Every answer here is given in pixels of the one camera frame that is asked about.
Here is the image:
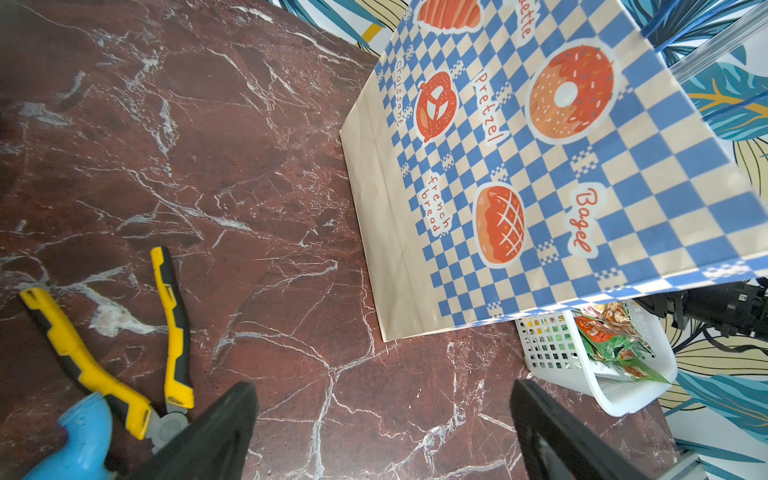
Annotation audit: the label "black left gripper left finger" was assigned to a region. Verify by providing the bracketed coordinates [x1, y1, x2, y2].
[130, 382, 258, 480]

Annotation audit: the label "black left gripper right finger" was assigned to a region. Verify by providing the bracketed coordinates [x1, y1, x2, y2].
[510, 380, 646, 479]

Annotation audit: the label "blue checkered paper bag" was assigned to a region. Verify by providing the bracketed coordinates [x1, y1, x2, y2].
[341, 1, 767, 341]

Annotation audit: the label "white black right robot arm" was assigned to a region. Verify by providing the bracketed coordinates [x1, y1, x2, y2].
[635, 277, 767, 353]

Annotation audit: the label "green noodle condiment packet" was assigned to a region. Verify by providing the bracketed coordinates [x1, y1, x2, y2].
[572, 302, 669, 384]

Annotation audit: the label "yellow black pliers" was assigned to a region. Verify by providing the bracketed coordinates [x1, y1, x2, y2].
[13, 246, 195, 453]

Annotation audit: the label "white plastic basket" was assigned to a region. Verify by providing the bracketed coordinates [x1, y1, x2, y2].
[514, 301, 677, 417]

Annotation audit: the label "blue plastic tool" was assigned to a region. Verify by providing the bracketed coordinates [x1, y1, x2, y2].
[23, 392, 117, 480]

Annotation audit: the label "right aluminium corner post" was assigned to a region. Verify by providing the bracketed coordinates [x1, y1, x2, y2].
[670, 1, 767, 84]

